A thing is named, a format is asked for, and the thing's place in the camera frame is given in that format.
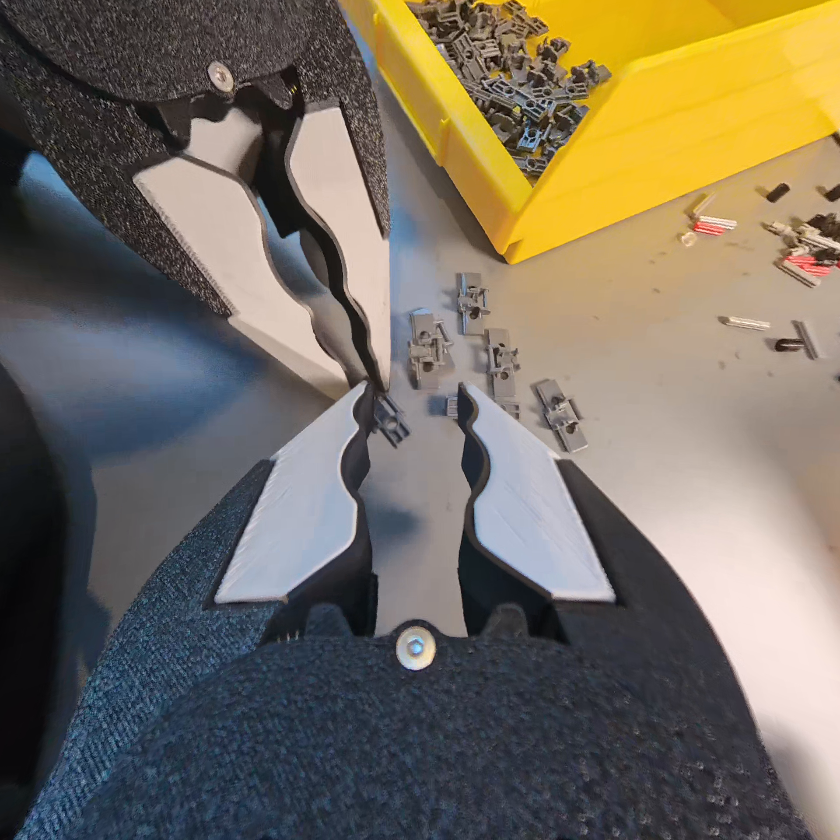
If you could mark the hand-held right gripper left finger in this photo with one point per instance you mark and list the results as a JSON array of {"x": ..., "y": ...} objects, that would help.
[{"x": 302, "y": 525}]

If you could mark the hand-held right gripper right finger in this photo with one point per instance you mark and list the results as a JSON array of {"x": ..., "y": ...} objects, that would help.
[{"x": 531, "y": 518}]

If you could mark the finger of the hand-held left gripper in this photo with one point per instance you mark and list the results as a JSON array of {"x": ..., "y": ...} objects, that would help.
[
  {"x": 223, "y": 243},
  {"x": 348, "y": 197}
]

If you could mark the pile of grey track links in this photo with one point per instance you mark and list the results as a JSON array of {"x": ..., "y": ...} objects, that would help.
[{"x": 512, "y": 79}]

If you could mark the yellow storage bin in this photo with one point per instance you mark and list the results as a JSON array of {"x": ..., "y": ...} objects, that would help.
[{"x": 656, "y": 131}]

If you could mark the grey desk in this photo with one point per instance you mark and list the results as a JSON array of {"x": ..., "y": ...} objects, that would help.
[{"x": 656, "y": 459}]

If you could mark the scatter of black red pins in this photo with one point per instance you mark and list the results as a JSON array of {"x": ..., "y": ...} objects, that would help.
[{"x": 800, "y": 249}]

